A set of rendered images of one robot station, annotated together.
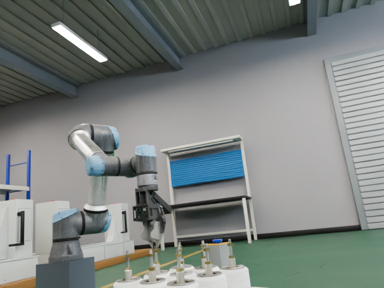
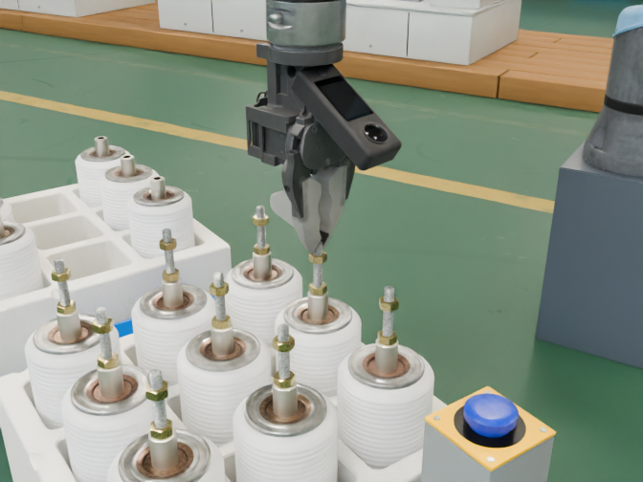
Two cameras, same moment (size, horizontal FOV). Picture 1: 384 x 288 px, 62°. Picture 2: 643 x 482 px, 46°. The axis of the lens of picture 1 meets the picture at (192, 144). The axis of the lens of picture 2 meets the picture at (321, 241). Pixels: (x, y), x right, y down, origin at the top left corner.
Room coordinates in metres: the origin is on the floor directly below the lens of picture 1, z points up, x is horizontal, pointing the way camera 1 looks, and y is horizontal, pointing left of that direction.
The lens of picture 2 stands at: (1.34, -0.54, 0.69)
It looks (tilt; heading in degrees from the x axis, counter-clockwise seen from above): 26 degrees down; 103
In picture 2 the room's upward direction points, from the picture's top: straight up
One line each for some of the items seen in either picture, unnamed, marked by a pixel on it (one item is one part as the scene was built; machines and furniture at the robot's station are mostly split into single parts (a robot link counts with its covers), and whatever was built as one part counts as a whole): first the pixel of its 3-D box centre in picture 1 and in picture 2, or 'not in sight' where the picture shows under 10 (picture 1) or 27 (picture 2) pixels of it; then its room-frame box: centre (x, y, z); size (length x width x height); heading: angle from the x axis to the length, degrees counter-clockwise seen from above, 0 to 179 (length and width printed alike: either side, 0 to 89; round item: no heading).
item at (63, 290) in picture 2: (179, 263); (63, 292); (0.93, 0.07, 0.30); 0.01 x 0.01 x 0.08
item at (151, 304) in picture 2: (152, 281); (173, 301); (1.01, 0.16, 0.25); 0.08 x 0.08 x 0.01
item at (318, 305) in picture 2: (156, 268); (318, 305); (1.17, 0.17, 0.26); 0.02 x 0.02 x 0.03
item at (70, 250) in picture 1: (66, 248); (640, 128); (1.56, 0.64, 0.35); 0.15 x 0.15 x 0.10
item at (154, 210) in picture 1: (148, 204); (300, 105); (1.16, 0.18, 0.48); 0.09 x 0.08 x 0.12; 150
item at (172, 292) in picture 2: (152, 276); (172, 292); (1.01, 0.16, 0.26); 0.02 x 0.02 x 0.03
